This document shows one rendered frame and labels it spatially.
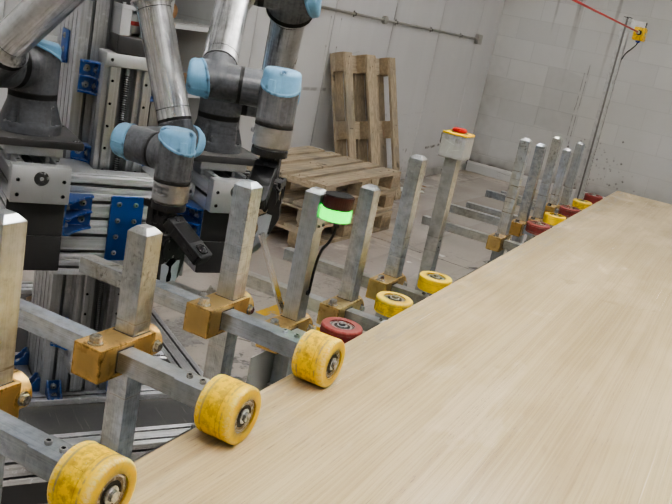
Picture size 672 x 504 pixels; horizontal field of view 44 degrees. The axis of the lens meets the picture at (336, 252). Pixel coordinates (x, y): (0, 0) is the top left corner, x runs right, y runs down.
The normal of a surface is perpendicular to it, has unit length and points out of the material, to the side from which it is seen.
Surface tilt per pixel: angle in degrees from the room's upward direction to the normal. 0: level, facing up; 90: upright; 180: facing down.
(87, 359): 90
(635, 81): 90
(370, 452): 0
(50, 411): 0
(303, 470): 0
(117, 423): 90
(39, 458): 90
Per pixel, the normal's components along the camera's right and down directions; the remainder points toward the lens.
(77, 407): 0.19, -0.94
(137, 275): -0.46, 0.16
